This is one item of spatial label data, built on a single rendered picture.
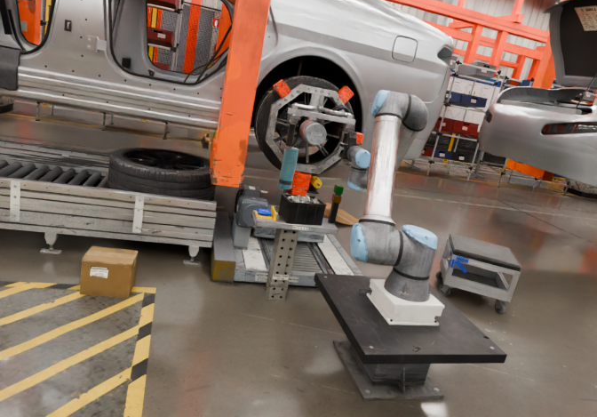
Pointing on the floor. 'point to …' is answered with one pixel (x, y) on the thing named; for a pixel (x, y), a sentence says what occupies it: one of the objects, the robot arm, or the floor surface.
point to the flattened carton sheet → (341, 215)
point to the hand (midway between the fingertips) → (344, 143)
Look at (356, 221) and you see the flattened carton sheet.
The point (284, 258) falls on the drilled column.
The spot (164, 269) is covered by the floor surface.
